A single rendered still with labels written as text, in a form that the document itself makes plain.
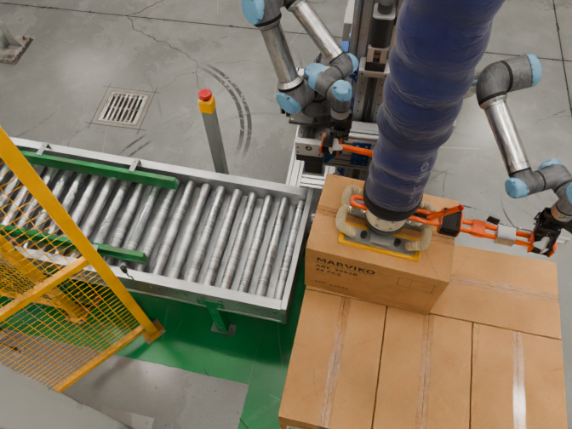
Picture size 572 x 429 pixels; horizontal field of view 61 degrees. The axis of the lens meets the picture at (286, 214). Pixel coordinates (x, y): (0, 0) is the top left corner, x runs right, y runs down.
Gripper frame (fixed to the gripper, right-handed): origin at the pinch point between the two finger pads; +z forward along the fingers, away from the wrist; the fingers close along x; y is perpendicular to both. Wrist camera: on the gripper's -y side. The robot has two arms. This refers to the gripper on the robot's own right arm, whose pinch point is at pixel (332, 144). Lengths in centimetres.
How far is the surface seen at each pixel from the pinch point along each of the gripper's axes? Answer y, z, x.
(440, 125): 37, -62, -36
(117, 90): -190, 106, 97
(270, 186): -32, 48, 2
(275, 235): -22, 53, -23
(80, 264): -84, 7, -81
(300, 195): -15, 49, 2
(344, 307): 21, 54, -52
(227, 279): -37, 53, -53
